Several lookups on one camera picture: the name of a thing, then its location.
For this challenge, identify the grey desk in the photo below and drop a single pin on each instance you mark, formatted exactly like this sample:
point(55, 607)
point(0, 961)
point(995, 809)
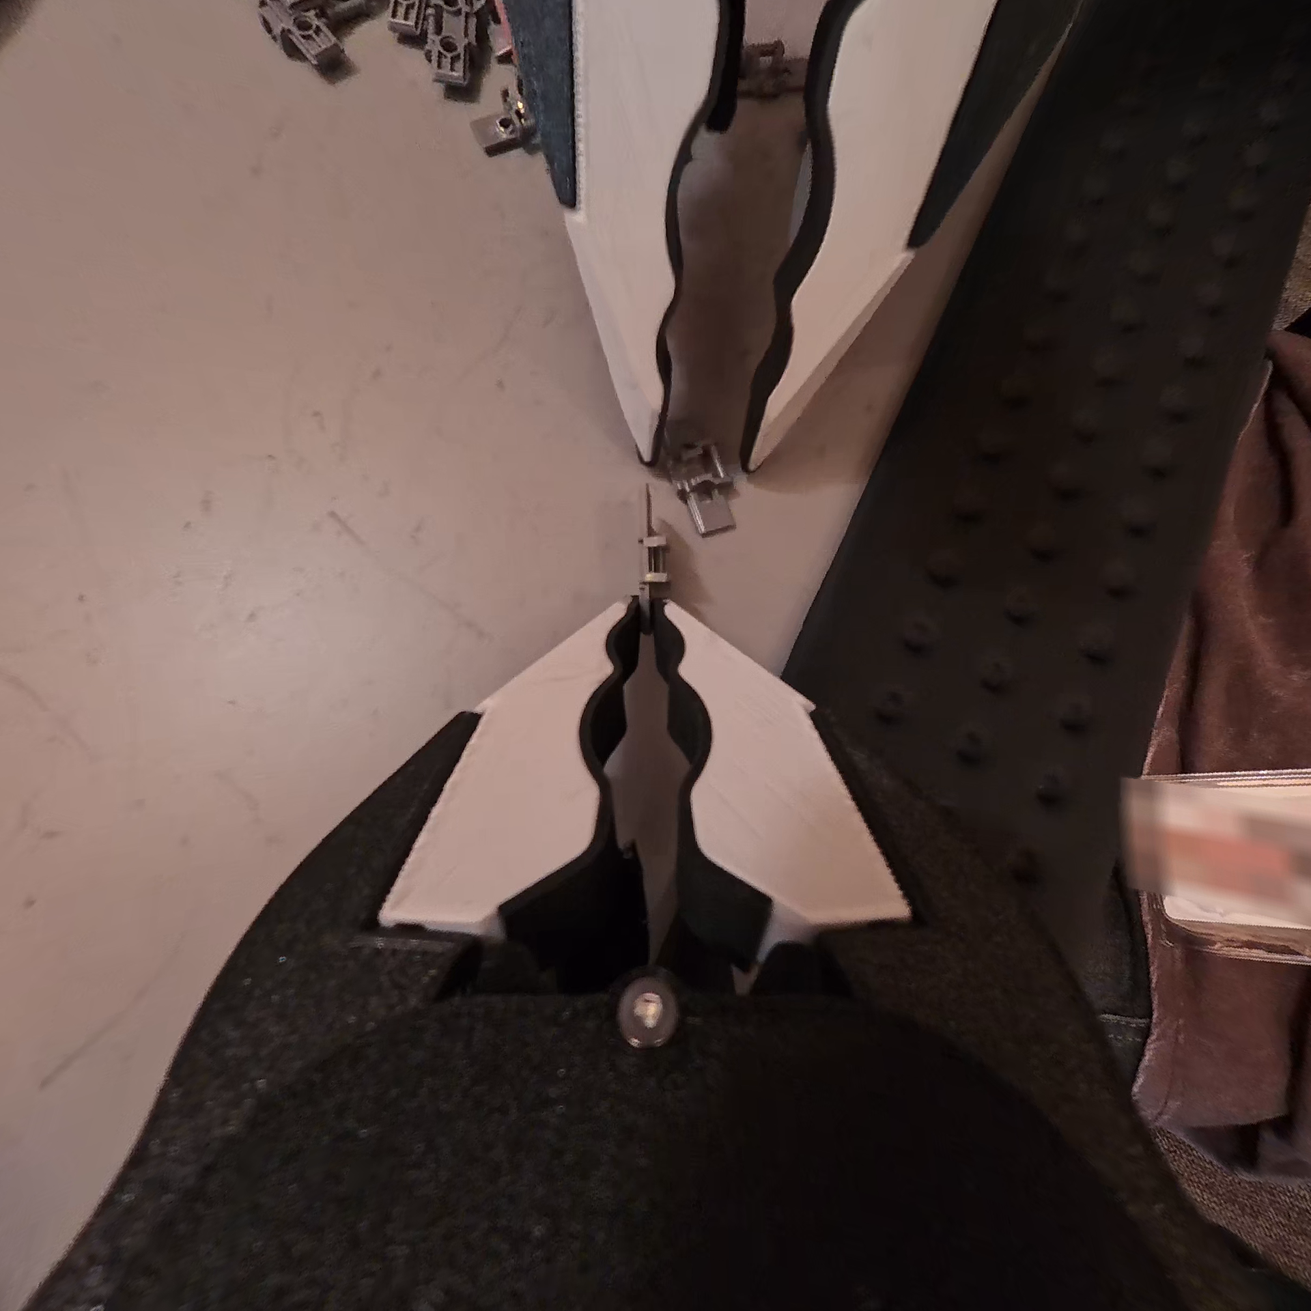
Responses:
point(256, 513)

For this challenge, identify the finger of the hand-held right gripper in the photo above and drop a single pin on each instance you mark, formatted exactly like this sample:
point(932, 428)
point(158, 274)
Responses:
point(870, 206)
point(624, 206)

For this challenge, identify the short grey track segment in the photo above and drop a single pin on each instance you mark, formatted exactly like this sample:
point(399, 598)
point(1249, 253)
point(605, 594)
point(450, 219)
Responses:
point(652, 552)

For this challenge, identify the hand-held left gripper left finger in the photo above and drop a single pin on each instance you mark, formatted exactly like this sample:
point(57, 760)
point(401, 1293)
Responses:
point(512, 809)

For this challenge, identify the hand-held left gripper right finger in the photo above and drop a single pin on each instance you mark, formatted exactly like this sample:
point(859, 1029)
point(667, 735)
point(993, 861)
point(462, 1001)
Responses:
point(787, 809)

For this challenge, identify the single grey track piece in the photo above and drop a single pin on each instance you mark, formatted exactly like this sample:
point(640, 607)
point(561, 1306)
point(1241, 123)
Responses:
point(701, 481)

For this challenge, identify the black perforated pad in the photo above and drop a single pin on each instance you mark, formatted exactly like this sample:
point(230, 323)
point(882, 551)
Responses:
point(1076, 409)

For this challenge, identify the pile of grey track links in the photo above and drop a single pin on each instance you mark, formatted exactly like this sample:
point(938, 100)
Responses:
point(430, 42)

